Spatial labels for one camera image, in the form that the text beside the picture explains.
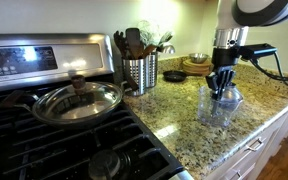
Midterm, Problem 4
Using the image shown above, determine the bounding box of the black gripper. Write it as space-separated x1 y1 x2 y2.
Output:
205 47 242 101

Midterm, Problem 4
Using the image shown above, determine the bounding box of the grey chopper cup lid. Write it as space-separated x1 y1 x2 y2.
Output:
218 82 245 105

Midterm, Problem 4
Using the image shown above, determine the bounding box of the clear plastic chopper cup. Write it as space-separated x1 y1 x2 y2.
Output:
197 85 244 128

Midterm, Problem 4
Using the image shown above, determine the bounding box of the wooden bowl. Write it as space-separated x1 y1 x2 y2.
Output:
183 58 214 69

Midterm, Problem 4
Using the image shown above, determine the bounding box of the small steel bowl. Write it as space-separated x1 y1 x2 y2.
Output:
188 52 210 65

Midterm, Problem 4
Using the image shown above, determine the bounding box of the small black cast iron skillet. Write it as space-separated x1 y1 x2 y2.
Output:
162 70 203 83

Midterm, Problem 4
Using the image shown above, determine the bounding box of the steel ladle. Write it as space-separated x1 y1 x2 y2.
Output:
156 42 176 56

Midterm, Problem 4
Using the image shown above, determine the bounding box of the narrow perforated steel utensil holder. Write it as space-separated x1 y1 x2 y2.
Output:
144 52 159 89

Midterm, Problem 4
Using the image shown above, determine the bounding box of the pale green spatula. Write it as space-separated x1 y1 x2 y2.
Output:
156 31 175 48

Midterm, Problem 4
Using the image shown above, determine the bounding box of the wooden spoon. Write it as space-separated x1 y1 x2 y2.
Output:
139 44 158 60

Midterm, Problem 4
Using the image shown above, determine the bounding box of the wooden base cabinet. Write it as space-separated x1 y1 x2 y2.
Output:
203 99 288 180

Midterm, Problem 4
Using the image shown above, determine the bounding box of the wide perforated steel utensil holder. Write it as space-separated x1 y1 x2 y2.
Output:
122 57 148 97

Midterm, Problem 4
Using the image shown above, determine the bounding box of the dark wide spatula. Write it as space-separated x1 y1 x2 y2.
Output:
125 27 142 60

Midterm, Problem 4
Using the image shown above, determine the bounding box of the black slotted spatula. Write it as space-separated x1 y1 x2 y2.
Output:
113 30 128 60

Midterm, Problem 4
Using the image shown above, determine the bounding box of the glass lid wooden knob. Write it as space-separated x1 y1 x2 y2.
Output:
37 74 124 122

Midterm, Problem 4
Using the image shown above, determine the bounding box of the black round burner cap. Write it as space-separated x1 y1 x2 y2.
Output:
88 149 122 180

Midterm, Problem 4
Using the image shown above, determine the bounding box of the stainless steel gas stove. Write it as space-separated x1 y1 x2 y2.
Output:
0 33 195 180

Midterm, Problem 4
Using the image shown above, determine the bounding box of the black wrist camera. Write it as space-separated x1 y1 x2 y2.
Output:
238 42 279 62

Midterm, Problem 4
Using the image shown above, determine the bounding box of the silver drawer handle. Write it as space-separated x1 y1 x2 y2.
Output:
231 169 244 180
245 136 266 153

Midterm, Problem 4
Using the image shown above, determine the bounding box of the wire whisk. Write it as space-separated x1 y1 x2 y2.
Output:
136 20 162 48

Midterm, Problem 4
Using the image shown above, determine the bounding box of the steel frying pan wooden handle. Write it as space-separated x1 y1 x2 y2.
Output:
0 75 140 130

